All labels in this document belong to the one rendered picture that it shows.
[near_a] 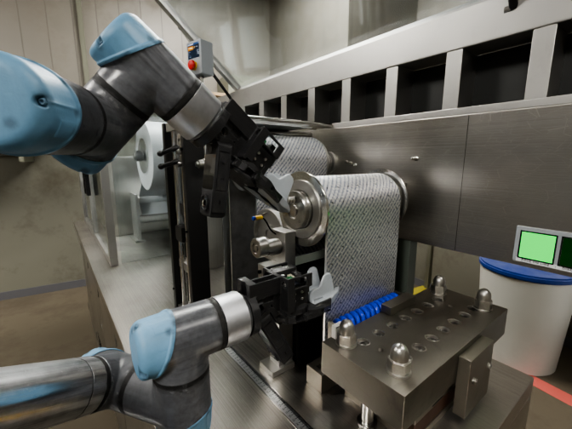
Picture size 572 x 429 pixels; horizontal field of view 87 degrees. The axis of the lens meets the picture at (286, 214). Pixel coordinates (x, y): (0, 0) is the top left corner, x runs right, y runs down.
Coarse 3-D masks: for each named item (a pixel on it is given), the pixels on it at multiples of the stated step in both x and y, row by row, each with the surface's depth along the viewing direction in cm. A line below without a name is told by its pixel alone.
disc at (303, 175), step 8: (296, 176) 59; (304, 176) 57; (312, 176) 56; (312, 184) 56; (320, 184) 54; (320, 192) 54; (320, 200) 54; (328, 208) 53; (280, 216) 65; (328, 216) 54; (320, 224) 55; (328, 224) 54; (320, 232) 55; (296, 240) 61; (304, 240) 59; (312, 240) 57
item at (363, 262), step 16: (384, 224) 66; (336, 240) 57; (352, 240) 60; (368, 240) 64; (384, 240) 67; (336, 256) 58; (352, 256) 61; (368, 256) 64; (384, 256) 68; (336, 272) 59; (352, 272) 62; (368, 272) 65; (384, 272) 69; (352, 288) 63; (368, 288) 66; (384, 288) 70; (336, 304) 60; (352, 304) 64
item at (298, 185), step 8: (296, 184) 59; (304, 184) 57; (312, 192) 55; (312, 200) 56; (312, 208) 56; (320, 208) 55; (312, 216) 56; (320, 216) 55; (312, 224) 56; (296, 232) 60; (304, 232) 58; (312, 232) 57
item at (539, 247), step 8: (528, 232) 57; (528, 240) 57; (536, 240) 56; (544, 240) 56; (552, 240) 55; (520, 248) 58; (528, 248) 58; (536, 248) 57; (544, 248) 56; (552, 248) 55; (520, 256) 59; (528, 256) 58; (536, 256) 57; (544, 256) 56; (552, 256) 55
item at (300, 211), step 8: (296, 192) 57; (304, 192) 57; (296, 200) 57; (304, 200) 55; (296, 208) 57; (304, 208) 55; (288, 216) 59; (296, 216) 58; (304, 216) 55; (288, 224) 60; (296, 224) 57; (304, 224) 56
